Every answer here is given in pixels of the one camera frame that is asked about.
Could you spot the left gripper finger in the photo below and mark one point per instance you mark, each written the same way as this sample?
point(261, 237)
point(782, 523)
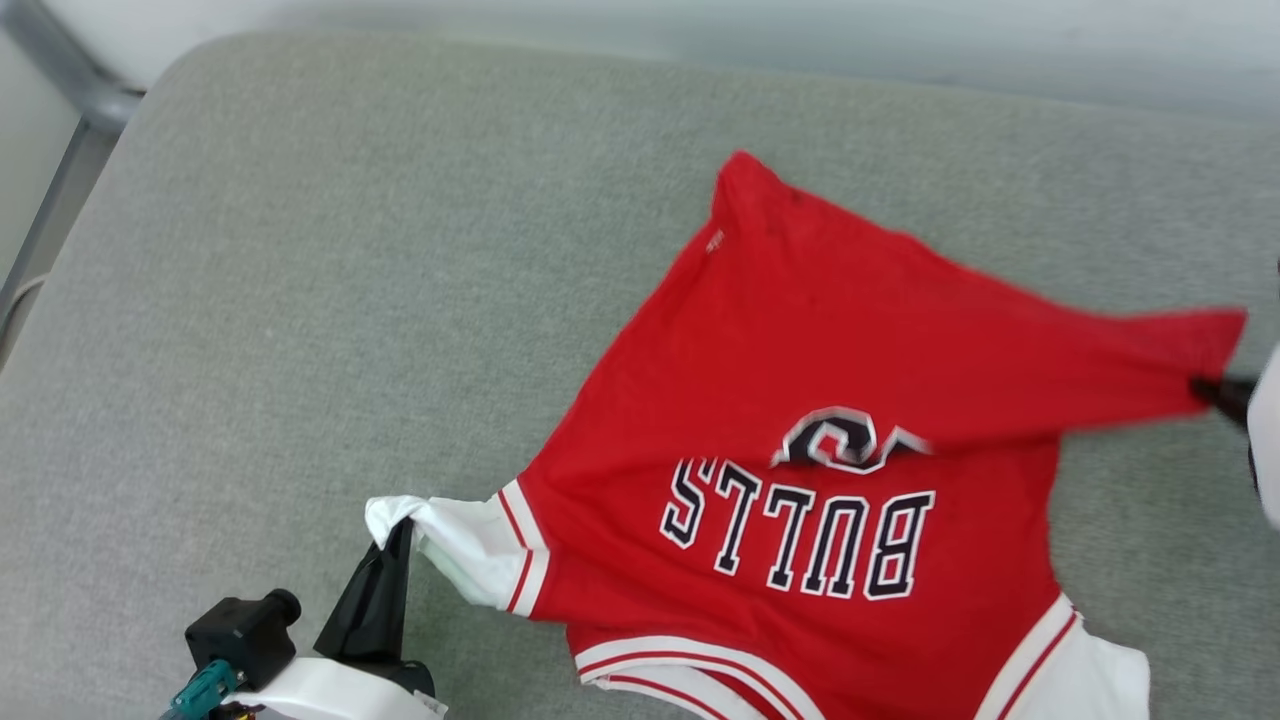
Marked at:
point(398, 610)
point(358, 620)

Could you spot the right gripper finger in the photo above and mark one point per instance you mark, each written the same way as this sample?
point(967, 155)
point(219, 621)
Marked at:
point(1228, 395)

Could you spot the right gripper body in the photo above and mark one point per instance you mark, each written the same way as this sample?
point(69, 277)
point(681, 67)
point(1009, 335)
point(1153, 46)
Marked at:
point(1268, 440)

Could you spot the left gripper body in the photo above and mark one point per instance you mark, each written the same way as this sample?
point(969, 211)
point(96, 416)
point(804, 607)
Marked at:
point(350, 695)

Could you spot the red white Bulls jersey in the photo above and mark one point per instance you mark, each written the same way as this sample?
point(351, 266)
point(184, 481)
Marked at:
point(800, 350)

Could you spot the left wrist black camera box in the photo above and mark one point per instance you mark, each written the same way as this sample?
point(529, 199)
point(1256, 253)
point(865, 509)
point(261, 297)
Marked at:
point(240, 630)

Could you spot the grey metal pipe frame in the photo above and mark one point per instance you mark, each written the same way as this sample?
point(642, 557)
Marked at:
point(70, 80)

